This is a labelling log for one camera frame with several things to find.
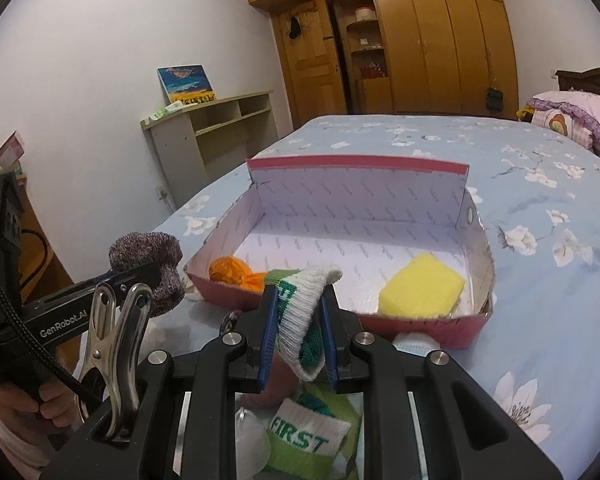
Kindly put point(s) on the wooden wardrobe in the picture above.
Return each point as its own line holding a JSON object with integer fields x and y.
{"x": 430, "y": 35}

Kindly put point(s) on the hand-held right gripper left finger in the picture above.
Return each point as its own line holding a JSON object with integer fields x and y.
{"x": 265, "y": 340}

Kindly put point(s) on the yellow sponge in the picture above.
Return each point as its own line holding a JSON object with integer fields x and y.
{"x": 420, "y": 285}

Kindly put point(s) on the brown knitted sock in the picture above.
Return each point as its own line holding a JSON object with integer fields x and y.
{"x": 150, "y": 255}

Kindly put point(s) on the yellow plush toy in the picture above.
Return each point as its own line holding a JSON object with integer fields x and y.
{"x": 525, "y": 112}

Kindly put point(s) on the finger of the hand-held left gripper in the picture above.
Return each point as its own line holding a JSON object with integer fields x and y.
{"x": 65, "y": 317}

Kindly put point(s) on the white cardboard storage box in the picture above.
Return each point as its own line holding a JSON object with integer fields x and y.
{"x": 355, "y": 200}

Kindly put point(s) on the wooden door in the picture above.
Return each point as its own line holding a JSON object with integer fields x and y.
{"x": 310, "y": 70}

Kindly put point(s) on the small black bag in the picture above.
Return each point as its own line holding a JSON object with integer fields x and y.
{"x": 493, "y": 99}

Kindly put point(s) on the dark wooden headboard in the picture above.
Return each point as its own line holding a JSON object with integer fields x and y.
{"x": 595, "y": 80}

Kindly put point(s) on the green and white sock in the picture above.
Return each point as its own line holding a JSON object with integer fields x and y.
{"x": 300, "y": 310}
{"x": 300, "y": 435}

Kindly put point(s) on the wooden desk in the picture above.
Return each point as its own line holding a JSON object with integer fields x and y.
{"x": 45, "y": 265}

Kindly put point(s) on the white waffle cloth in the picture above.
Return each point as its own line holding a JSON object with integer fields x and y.
{"x": 415, "y": 342}

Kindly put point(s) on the beige shelf unit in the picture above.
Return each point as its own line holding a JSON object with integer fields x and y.
{"x": 180, "y": 145}

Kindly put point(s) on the bed with floral blue sheet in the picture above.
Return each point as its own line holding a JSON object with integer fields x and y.
{"x": 530, "y": 240}

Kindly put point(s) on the white round container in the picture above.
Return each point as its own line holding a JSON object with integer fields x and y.
{"x": 365, "y": 13}

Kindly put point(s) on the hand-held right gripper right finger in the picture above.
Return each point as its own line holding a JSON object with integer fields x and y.
{"x": 330, "y": 350}

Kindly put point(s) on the person's left hand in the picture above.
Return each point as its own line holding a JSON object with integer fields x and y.
{"x": 25, "y": 410}

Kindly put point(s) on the blue and yellow painting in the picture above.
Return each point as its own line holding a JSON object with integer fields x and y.
{"x": 187, "y": 84}

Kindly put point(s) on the black hat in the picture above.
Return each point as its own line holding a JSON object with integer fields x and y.
{"x": 294, "y": 27}

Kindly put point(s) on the purple frilled pillow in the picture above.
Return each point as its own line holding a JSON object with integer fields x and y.
{"x": 580, "y": 115}

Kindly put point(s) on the clear plastic piece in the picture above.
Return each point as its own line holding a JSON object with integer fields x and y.
{"x": 252, "y": 440}

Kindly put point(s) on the metal spring clip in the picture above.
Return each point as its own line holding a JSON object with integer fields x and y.
{"x": 100, "y": 335}

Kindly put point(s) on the green and white booklet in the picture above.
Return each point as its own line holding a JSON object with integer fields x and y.
{"x": 165, "y": 110}

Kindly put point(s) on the red ornament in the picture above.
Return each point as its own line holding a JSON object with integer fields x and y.
{"x": 374, "y": 71}

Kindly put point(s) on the pink box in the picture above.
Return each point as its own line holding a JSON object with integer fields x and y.
{"x": 10, "y": 152}

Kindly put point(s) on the orange cloth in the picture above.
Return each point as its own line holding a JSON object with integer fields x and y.
{"x": 230, "y": 270}

